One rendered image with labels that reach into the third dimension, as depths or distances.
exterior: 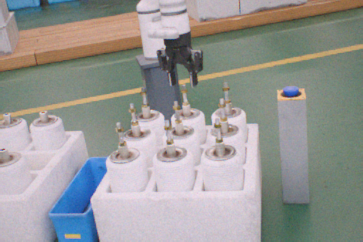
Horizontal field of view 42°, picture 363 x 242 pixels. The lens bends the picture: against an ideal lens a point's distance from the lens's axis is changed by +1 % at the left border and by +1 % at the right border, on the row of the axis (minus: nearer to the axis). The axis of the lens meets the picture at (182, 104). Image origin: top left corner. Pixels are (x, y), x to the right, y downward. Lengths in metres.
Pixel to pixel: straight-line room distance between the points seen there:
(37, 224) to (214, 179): 0.48
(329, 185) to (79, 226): 0.71
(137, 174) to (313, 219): 0.48
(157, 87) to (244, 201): 0.78
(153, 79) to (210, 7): 1.65
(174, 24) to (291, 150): 0.45
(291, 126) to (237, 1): 2.20
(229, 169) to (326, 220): 0.34
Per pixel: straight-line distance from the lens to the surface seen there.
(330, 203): 1.39
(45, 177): 1.32
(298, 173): 1.33
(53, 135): 1.46
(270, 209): 1.36
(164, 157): 1.13
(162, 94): 1.76
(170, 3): 1.22
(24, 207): 1.26
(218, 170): 1.09
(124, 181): 1.15
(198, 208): 1.11
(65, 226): 1.28
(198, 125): 1.32
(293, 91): 1.24
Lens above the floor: 0.78
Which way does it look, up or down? 22 degrees down
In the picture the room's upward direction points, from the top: 8 degrees counter-clockwise
